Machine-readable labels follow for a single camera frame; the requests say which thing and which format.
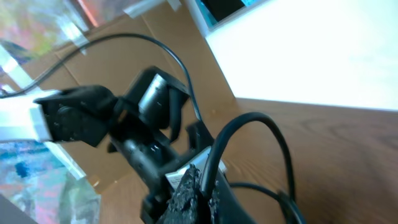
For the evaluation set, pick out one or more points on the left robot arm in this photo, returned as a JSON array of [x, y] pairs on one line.
[[75, 114]]

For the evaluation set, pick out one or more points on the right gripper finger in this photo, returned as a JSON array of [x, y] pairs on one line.
[[189, 206]]

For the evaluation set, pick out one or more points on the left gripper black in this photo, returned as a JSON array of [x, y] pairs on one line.
[[144, 123]]

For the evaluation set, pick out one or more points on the left camera cable black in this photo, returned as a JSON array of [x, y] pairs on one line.
[[113, 61]]

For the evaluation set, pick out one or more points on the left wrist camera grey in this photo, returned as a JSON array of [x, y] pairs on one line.
[[189, 175]]

